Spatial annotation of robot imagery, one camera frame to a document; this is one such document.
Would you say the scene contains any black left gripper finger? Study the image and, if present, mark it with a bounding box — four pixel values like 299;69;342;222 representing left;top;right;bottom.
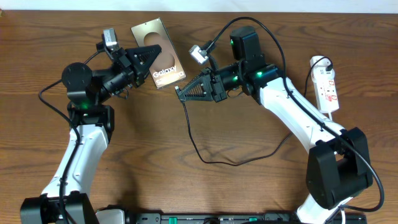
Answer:
137;52;159;79
126;44;162;64

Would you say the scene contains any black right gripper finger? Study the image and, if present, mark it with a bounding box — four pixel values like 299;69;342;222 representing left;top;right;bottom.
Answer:
180;68;212;93
177;85;213;101

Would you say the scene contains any black charger cable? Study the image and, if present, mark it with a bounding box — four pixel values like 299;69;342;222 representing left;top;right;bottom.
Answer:
174;57;334;167

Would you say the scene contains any Samsung Galaxy smartphone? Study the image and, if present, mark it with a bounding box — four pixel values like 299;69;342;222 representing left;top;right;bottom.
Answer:
131;17;186;89

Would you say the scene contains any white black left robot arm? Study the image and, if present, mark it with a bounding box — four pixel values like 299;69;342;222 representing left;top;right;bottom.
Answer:
20;43;162;223

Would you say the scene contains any white power strip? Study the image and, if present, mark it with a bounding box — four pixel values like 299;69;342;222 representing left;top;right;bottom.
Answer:
310;55;339;114

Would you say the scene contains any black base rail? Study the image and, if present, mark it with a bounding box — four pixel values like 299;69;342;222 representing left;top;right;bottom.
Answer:
124;212;368;224

